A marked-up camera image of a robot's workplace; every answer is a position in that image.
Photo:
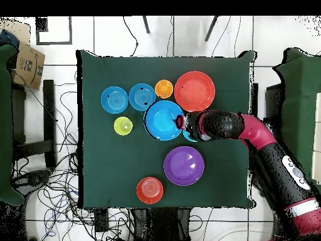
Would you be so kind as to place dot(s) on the black tripod leg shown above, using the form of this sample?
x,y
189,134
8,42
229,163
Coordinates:
x,y
211,28
146,25

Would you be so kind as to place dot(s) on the dark blue bag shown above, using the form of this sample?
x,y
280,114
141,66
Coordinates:
x,y
8,39

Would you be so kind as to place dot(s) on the large deep blue bowl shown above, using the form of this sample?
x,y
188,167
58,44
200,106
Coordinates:
x,y
161,120

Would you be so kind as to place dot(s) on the cardboard box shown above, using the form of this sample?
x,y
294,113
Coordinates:
x,y
28,67

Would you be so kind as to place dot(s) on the orange cup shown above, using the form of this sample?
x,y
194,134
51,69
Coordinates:
x,y
164,89

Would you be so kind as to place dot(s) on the purple bowl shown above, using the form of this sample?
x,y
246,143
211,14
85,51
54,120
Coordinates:
x,y
183,165

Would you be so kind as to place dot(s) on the white board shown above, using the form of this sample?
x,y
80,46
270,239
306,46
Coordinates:
x,y
318,125

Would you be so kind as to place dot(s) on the small red-orange bowl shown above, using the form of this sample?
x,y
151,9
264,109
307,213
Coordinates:
x,y
150,190

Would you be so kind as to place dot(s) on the yellow cup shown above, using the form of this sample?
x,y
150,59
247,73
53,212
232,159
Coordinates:
x,y
119,126

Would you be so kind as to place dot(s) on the black power box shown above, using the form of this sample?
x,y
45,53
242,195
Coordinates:
x,y
101,221

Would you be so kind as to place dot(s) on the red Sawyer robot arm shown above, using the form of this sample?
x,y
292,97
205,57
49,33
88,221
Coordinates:
x,y
258,133

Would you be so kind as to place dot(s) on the black furniture piece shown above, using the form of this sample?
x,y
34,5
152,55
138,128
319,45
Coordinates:
x,y
273,100

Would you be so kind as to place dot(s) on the dark green table cloth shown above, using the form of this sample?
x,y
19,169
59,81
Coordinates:
x,y
95,150

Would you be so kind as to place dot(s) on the black stool frame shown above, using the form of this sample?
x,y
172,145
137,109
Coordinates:
x,y
49,113

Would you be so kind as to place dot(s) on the large orange bowl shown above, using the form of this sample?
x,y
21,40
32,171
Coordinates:
x,y
194,91

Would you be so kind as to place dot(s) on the green cloth side table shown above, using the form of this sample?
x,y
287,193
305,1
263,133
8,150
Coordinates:
x,y
296,87
5,125

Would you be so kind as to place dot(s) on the black square floor frame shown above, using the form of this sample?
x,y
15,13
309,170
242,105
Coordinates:
x,y
41,25

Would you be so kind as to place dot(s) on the small light blue bowl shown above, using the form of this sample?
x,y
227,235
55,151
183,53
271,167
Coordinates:
x,y
188,137

